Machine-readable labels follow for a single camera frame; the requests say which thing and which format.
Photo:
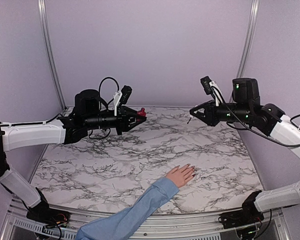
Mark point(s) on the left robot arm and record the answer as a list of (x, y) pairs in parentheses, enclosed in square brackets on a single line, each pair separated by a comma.
[(90, 112)]

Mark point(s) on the mannequin hand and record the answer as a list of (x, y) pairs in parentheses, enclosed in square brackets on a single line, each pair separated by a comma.
[(180, 176)]

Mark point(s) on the left aluminium frame post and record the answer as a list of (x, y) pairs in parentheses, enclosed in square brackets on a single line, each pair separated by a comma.
[(49, 51)]

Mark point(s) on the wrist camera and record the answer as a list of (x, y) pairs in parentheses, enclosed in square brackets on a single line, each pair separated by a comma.
[(121, 97), (211, 88)]

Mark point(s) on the right aluminium frame post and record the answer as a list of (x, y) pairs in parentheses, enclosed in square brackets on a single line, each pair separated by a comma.
[(250, 33)]

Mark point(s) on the aluminium frame post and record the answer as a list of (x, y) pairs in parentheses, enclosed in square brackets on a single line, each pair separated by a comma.
[(250, 33), (49, 51)]

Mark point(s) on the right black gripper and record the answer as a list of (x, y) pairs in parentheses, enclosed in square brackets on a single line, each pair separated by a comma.
[(210, 117)]

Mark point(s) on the blue sleeved forearm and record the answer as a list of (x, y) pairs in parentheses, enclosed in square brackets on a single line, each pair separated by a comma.
[(124, 224)]

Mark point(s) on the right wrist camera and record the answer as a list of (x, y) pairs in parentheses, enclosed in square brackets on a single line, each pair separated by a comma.
[(211, 88)]

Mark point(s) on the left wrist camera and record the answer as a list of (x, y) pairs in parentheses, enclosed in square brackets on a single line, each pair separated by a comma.
[(121, 97)]

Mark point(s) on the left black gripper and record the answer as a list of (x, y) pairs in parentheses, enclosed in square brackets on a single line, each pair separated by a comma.
[(123, 114)]

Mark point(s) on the red nail polish bottle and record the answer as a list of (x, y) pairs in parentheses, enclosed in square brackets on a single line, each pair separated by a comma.
[(142, 112)]

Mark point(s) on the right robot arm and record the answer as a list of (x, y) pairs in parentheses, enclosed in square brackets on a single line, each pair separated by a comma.
[(267, 121)]

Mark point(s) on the front aluminium rail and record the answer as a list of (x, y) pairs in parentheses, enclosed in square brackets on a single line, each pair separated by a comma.
[(196, 226)]

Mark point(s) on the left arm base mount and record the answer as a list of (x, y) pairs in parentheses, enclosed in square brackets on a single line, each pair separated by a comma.
[(51, 217)]

